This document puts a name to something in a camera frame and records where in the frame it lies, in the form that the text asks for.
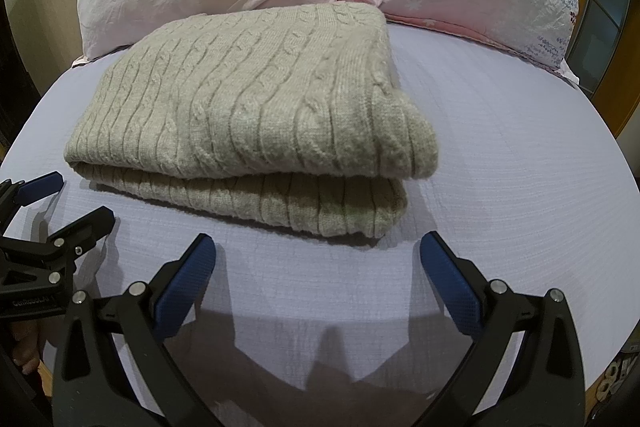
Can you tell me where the beige cable-knit sweater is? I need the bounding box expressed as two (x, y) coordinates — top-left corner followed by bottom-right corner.
(64, 3), (441, 239)

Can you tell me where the wooden window frame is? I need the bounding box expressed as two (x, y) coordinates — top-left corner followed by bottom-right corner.
(567, 0), (640, 150)

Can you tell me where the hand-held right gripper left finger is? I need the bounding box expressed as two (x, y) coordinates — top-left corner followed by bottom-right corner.
(52, 233), (217, 427)

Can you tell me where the person's left hand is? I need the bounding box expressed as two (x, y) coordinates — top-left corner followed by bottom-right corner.
(9, 320), (45, 376)

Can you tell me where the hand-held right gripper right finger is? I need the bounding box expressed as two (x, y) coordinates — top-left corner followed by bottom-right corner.
(419, 231), (586, 427)

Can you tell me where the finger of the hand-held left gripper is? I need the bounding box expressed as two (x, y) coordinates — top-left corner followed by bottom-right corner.
(0, 206), (117, 269)
(0, 172), (65, 208)

